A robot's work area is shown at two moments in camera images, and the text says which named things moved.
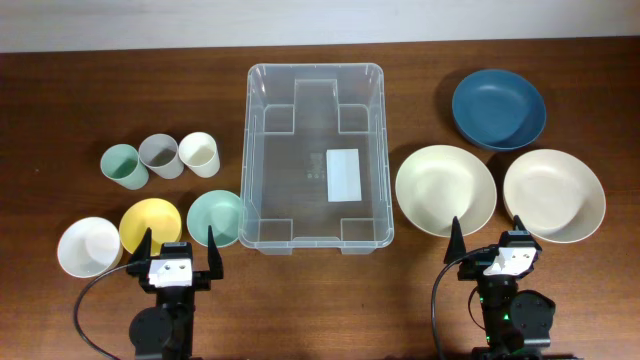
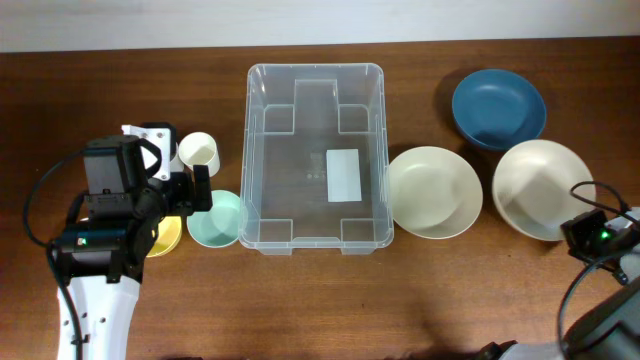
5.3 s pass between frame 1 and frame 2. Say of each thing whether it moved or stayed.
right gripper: moved
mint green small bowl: stayed
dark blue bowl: stayed
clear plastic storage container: stayed
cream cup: stayed
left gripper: moved
